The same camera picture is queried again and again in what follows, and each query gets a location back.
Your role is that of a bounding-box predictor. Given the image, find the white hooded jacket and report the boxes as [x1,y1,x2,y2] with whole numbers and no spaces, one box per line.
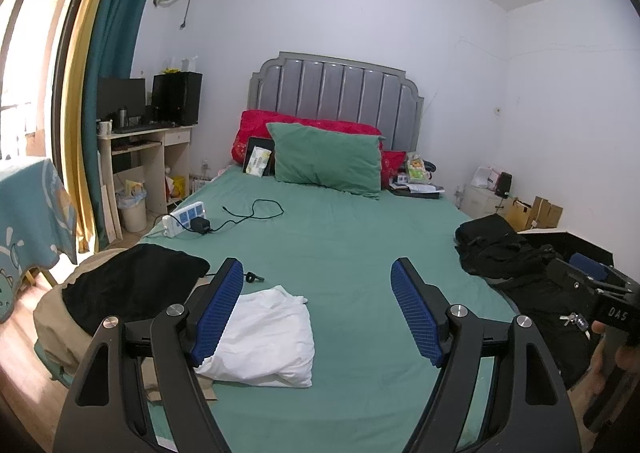
[195,285,314,388]

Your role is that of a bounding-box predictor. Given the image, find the black clothes pile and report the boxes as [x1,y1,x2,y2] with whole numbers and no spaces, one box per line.
[454,215,614,388]

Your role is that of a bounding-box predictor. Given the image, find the person right hand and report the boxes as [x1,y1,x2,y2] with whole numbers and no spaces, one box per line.
[586,321,639,409]

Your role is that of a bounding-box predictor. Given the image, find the cardboard boxes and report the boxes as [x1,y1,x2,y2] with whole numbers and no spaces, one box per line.
[503,196,563,232]

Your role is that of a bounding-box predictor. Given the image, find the black folded garment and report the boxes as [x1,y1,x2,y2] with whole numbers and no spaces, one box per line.
[62,244,210,335]

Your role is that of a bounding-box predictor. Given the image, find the black power adapter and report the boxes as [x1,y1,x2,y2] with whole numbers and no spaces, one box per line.
[190,216,213,235]

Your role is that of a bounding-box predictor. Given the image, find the white blue power strip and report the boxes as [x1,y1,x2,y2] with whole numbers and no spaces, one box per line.
[162,201,206,237]

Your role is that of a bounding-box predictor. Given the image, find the green bed sheet mattress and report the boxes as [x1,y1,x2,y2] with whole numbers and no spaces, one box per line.
[146,167,513,452]

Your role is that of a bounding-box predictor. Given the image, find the white bedside cabinet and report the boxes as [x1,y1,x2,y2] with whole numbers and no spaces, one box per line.
[459,184,508,219]

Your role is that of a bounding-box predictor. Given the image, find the books and snack pile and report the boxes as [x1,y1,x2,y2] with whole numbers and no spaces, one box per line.
[387,152,445,200]

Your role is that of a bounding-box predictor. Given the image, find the small black speaker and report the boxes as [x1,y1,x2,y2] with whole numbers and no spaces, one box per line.
[495,172,512,199]

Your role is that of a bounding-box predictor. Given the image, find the white trash bin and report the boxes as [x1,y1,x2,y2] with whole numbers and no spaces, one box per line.
[116,190,146,233]

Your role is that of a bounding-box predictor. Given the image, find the beige folded garment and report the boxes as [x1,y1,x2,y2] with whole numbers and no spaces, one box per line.
[31,247,212,379]

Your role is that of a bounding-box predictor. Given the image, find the green pillow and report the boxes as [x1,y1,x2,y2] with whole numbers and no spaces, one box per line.
[267,123,382,199]

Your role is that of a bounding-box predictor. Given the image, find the wooden computer desk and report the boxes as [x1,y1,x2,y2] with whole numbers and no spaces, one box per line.
[98,126,192,242]

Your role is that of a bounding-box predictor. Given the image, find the black tablet with picture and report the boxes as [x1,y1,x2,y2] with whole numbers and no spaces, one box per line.
[243,137,274,177]

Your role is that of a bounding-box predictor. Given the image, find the red pillow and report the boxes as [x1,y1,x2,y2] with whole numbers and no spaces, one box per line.
[231,110,407,188]

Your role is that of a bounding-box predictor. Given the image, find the teal patterned cloth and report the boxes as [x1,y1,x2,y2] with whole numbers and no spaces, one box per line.
[0,156,77,321]

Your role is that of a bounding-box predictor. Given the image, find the black computer tower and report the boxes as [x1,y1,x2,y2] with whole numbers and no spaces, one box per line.
[151,72,203,126]

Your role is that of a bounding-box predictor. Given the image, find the black computer monitor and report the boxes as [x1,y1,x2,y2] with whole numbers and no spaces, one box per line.
[96,77,146,121]

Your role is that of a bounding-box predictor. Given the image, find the grey padded headboard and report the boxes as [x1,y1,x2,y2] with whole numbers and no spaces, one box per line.
[247,51,424,152]

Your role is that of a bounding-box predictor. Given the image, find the yellow curtain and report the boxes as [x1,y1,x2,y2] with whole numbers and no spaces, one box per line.
[60,0,100,254]

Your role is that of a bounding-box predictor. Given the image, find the teal curtain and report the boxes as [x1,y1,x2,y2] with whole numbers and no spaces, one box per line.
[81,0,146,251]

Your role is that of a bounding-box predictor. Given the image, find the black cable with velcro strap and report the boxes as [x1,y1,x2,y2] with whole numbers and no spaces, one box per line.
[204,270,266,284]

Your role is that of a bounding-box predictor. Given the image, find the black charging cable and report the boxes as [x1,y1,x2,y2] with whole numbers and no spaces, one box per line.
[209,197,286,234]

